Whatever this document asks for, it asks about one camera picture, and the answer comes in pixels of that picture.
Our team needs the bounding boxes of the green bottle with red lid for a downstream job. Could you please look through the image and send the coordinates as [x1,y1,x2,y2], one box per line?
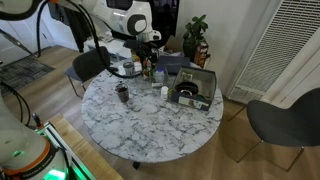
[149,64,157,81]

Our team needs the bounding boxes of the open grey cardboard box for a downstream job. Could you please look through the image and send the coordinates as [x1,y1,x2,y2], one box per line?
[169,66,218,112]

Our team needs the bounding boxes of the wooden platform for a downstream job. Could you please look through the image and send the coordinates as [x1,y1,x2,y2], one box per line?
[48,112,124,180]

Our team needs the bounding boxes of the brown cardboard box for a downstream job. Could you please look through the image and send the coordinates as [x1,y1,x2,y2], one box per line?
[164,34,184,54]

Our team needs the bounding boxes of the transparent container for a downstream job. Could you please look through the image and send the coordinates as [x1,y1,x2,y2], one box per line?
[134,68,158,90]

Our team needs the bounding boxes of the black rod with red tip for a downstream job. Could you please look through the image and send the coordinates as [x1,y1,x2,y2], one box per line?
[31,112,45,130]

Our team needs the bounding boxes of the dark blue notebook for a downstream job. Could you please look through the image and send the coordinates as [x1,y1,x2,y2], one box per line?
[156,54,191,76]

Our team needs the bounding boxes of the white low cabinet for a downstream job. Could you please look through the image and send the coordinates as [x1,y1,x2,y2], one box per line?
[83,33,134,60]

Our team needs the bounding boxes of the dark cup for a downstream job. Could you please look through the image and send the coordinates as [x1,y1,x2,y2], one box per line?
[114,81,130,104]

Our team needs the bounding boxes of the black bowl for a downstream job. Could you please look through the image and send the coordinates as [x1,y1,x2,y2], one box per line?
[174,81,200,98]

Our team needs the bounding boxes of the transparent bottle with red lid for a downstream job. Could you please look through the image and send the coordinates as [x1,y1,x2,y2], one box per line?
[142,64,151,80]

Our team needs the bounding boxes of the dark hanging clothes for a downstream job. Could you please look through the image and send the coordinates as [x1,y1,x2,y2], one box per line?
[46,0,93,54]

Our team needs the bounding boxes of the clear container with blue lid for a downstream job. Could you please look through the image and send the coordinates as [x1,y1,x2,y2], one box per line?
[154,67,166,84]

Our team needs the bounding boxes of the white wall heater grille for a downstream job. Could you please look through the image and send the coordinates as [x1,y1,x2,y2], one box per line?
[228,0,320,105]

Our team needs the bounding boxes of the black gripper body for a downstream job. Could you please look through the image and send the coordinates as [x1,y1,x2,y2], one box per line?
[123,39,160,61]

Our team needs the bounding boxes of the grey patterned rug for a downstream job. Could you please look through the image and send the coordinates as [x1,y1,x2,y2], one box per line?
[0,56,56,96]

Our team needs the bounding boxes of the thin black base cable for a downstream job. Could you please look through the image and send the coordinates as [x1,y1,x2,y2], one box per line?
[0,81,33,128]

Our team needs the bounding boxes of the dark chair with thin legs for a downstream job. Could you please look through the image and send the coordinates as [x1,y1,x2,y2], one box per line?
[64,45,112,98]
[229,87,320,173]

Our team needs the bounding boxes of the green potted plant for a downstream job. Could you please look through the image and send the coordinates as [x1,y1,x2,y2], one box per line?
[182,14,210,63]

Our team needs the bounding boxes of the small white cup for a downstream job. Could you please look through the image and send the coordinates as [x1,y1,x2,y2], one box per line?
[160,85,169,101]

